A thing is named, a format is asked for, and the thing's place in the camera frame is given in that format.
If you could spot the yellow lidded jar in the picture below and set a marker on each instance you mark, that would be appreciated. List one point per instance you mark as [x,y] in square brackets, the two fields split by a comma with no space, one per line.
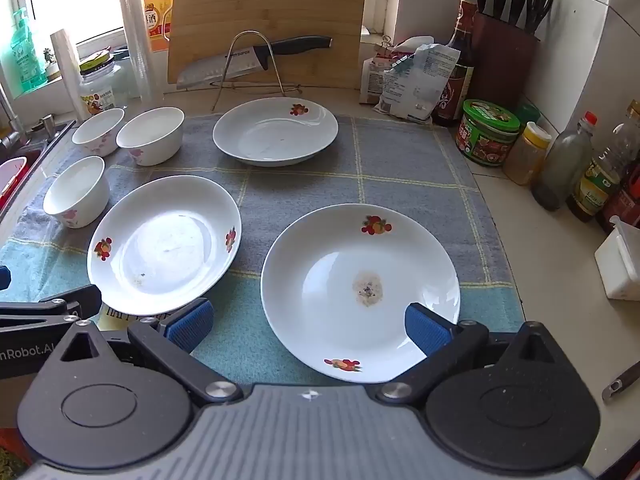
[525,155]

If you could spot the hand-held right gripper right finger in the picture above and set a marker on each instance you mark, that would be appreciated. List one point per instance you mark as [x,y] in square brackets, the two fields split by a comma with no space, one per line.
[425,330]

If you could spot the green dish soap bottle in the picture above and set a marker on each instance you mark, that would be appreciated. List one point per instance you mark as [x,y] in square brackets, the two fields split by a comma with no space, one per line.
[22,60]

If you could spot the green lidded sauce jar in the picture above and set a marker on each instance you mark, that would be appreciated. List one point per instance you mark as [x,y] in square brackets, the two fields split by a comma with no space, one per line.
[487,132]

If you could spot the oil bottle with yellow label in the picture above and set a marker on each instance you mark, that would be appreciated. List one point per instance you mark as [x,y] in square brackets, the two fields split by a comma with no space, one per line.
[597,180]

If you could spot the steel faucet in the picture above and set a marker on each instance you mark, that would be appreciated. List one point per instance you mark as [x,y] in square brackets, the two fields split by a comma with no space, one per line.
[7,125]

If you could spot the dark sauce bottle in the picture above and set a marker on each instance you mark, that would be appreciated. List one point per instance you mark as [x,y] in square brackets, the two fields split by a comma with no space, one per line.
[452,90]

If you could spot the clear cling film roll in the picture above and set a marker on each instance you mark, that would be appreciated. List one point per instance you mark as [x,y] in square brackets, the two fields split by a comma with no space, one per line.
[135,45]

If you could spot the clear bottle with red cap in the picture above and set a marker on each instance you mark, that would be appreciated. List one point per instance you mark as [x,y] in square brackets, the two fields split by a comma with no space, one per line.
[562,165]

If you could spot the black kitchen scissors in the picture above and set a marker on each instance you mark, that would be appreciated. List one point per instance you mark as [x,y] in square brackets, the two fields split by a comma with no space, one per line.
[540,2]

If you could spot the bamboo cutting board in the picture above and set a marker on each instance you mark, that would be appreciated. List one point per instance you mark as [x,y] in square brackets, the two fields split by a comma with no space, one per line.
[275,0]

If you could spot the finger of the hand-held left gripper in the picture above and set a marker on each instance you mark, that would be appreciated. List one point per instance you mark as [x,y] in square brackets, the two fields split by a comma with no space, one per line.
[4,278]
[75,302]

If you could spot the white bowl with pink flowers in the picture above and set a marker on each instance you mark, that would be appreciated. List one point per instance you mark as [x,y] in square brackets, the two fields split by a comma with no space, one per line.
[97,130]
[75,192]
[150,135]

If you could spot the glass jar with yellow lid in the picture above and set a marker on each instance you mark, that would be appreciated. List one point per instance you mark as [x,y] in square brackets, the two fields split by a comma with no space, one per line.
[100,90]

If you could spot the clipped white bag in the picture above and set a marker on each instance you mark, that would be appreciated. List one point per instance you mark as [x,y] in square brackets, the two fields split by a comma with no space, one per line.
[372,80]

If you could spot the white plastic box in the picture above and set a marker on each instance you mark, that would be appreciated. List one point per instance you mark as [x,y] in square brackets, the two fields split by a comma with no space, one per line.
[617,265]

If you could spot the grey checked dish mat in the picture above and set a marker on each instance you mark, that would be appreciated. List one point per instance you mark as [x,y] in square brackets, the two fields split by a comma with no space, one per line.
[400,160]

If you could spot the small potted figurine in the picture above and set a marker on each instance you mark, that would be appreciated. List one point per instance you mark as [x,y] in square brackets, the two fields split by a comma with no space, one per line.
[51,62]

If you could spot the orange oil jug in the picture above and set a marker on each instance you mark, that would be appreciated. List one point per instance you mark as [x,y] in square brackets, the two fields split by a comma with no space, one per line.
[157,15]

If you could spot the steel sink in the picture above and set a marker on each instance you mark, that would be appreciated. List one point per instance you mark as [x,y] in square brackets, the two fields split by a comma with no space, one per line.
[30,155]

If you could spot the white plate with worn centre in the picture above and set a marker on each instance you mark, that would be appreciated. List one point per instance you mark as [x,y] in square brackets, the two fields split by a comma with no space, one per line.
[325,260]

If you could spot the dark red bottle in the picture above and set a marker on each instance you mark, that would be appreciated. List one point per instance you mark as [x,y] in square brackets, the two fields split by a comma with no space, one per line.
[622,200]

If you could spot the red and white colander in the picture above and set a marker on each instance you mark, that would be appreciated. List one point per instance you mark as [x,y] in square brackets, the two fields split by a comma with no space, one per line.
[10,180]

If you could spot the steel sink knob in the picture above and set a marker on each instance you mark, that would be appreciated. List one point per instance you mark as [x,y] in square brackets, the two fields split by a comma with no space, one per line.
[47,122]

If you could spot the brown knife block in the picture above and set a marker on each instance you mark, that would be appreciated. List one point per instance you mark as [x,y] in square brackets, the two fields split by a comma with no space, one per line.
[502,65]

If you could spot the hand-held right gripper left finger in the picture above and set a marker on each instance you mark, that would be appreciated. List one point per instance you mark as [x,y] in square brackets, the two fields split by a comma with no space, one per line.
[190,327]

